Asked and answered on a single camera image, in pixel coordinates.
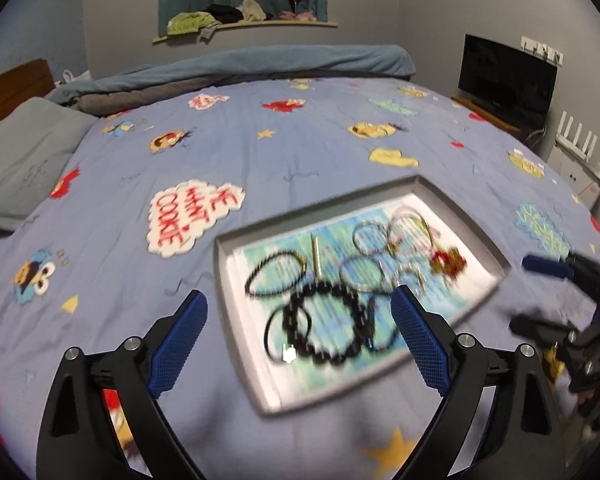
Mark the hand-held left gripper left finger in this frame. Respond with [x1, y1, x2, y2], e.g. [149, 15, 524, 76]
[36, 289, 209, 480]

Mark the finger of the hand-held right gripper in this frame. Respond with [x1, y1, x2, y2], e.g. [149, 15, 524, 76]
[510, 316, 579, 346]
[522, 254, 577, 280]

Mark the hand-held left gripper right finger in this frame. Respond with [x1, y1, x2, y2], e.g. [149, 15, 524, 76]
[390, 284, 568, 480]

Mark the grey jewelry tray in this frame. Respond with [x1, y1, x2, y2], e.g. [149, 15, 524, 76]
[212, 175, 512, 417]

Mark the red bead bracelet gold tassel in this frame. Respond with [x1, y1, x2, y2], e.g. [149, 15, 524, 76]
[429, 246, 469, 279]

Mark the silver hoop bangle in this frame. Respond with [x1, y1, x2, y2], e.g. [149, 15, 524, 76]
[352, 219, 390, 257]
[339, 255, 387, 292]

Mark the white box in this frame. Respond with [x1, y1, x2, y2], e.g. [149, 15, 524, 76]
[547, 140, 600, 208]

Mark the printed paper tray liner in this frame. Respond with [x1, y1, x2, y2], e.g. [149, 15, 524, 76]
[232, 195, 501, 403]

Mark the cartoon printed blue bedsheet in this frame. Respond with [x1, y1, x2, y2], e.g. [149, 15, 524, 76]
[0, 76, 600, 480]

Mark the white router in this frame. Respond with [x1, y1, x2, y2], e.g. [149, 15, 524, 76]
[555, 111, 598, 161]

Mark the silver metal stick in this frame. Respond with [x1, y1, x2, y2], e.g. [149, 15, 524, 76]
[311, 232, 327, 279]

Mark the wooden monitor stand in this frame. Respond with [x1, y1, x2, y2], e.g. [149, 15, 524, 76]
[451, 96, 523, 136]

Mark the black monitor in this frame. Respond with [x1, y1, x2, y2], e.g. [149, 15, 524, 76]
[457, 33, 565, 128]

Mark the grey-green pillow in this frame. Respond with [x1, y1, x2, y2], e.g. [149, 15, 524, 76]
[0, 97, 98, 231]

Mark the grey blanket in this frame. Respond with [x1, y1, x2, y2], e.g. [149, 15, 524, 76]
[75, 77, 221, 116]

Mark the blue blanket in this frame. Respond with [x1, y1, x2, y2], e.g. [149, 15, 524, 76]
[50, 44, 415, 106]

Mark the wooden headboard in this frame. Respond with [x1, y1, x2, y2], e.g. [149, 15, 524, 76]
[0, 58, 55, 133]

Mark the green cloth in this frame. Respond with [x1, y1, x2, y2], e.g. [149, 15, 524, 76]
[166, 11, 220, 36]

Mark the wooden window sill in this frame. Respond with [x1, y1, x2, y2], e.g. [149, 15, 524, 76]
[152, 20, 339, 43]

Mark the black cloth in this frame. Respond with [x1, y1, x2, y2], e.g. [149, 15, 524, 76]
[205, 4, 244, 25]

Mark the beige cloth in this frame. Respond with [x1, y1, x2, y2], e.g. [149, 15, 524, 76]
[237, 0, 267, 23]

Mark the black hair tie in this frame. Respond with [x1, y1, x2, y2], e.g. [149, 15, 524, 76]
[264, 304, 314, 362]

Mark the thin black bead bracelet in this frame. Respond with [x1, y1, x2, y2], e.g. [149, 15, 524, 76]
[244, 252, 309, 299]

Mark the pink cord bracelet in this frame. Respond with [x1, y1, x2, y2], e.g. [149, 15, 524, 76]
[386, 206, 442, 256]

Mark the chunky black bead bracelet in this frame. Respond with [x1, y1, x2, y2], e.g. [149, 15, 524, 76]
[289, 281, 377, 367]

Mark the white wall hook rack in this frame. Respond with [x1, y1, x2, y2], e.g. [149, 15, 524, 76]
[520, 36, 564, 66]

